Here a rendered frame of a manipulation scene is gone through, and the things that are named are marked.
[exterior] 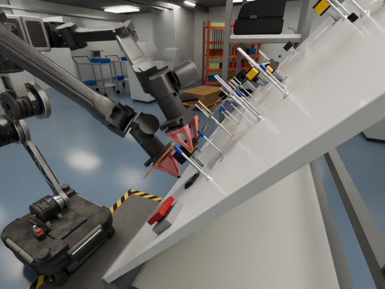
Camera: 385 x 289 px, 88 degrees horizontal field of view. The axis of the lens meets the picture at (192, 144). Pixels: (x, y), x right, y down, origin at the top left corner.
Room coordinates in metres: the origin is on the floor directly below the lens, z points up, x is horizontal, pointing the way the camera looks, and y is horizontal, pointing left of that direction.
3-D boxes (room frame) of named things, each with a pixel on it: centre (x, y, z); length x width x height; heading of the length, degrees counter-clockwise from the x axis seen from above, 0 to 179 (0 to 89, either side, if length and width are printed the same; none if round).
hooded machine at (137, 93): (5.61, 1.23, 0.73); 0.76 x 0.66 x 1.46; 152
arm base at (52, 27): (1.18, 0.67, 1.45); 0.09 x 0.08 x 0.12; 152
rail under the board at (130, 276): (0.85, 0.00, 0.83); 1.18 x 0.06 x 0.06; 159
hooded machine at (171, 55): (7.41, 0.65, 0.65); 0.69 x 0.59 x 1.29; 152
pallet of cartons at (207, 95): (5.09, -0.29, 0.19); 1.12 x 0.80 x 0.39; 152
